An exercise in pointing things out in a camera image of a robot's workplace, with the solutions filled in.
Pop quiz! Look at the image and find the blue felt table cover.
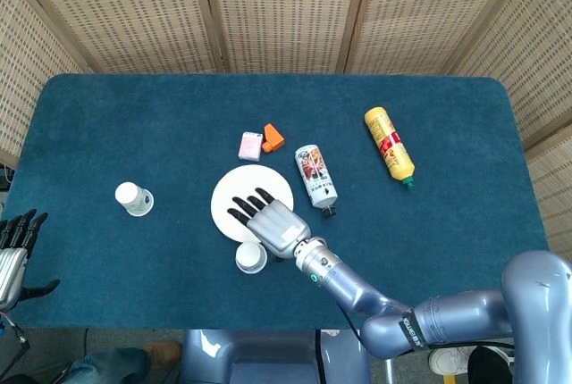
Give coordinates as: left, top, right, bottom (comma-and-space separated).
0, 73, 565, 330

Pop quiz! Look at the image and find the orange plastic block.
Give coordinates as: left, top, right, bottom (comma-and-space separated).
261, 123, 285, 154

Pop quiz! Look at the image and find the yellow squeeze bottle green cap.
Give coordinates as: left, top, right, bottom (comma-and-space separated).
364, 106, 416, 190

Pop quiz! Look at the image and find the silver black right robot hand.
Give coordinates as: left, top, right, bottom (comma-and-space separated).
227, 187, 312, 256

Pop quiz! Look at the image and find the black left hand cable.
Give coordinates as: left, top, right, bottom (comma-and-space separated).
0, 312, 31, 352

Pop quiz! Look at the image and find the pink small box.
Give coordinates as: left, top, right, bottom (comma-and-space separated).
237, 131, 264, 163

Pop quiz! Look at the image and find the white printed spray can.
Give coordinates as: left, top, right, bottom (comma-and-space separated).
294, 145, 340, 218

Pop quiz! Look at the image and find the white sneaker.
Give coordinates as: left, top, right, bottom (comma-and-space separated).
428, 346, 471, 376

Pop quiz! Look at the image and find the brown shoe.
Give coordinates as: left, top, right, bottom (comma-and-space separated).
142, 339, 183, 371

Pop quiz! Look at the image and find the blue jeans leg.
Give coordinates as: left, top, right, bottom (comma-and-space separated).
57, 347, 151, 384

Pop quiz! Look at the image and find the white round plate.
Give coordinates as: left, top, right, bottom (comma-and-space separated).
210, 165, 295, 245

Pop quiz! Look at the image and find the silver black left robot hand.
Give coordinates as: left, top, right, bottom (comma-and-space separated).
0, 209, 62, 313

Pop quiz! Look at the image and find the black torso cable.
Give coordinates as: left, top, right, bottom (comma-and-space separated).
314, 329, 324, 384

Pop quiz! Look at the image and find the black trouser leg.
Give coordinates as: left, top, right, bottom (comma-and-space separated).
467, 345, 513, 384

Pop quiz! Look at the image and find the white paper cup green print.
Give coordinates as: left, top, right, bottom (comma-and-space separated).
114, 181, 155, 218

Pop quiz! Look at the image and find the woven bamboo folding screen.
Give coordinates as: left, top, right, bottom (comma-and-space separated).
0, 0, 572, 264

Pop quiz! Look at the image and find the blue-grey robot torso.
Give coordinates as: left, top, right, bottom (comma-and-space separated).
181, 329, 372, 384

